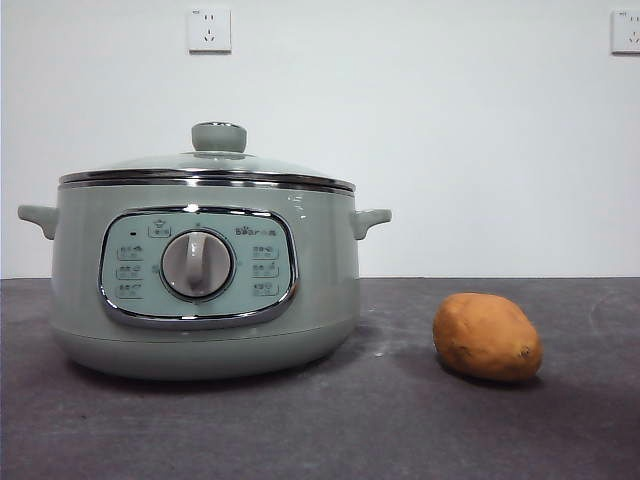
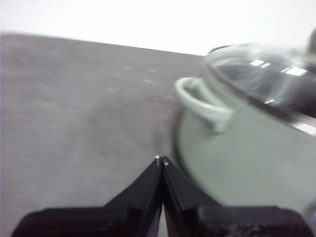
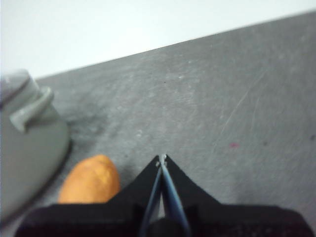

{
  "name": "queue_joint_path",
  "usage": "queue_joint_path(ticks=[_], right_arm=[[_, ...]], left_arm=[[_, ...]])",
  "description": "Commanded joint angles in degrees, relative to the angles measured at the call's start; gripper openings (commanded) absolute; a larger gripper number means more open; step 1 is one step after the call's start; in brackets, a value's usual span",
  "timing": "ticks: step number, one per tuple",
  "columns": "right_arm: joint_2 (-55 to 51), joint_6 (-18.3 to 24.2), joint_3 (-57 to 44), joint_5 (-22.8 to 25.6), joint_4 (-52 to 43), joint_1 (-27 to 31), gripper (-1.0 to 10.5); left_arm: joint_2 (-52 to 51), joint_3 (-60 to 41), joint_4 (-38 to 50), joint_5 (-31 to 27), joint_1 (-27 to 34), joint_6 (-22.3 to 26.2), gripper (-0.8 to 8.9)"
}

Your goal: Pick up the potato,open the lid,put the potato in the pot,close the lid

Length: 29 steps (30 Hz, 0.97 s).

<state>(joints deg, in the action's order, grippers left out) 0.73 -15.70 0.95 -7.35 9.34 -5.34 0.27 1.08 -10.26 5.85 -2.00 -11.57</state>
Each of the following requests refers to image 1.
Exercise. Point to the glass lid with green knob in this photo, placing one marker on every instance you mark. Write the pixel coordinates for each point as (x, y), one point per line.
(220, 137)

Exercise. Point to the brown potato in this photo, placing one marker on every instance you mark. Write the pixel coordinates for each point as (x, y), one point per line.
(487, 337)

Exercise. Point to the pale green electric cooking pot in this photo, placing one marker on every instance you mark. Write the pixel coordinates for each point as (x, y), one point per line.
(325, 280)

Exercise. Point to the white wall socket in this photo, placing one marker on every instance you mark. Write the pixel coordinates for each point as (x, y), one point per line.
(627, 32)
(210, 31)

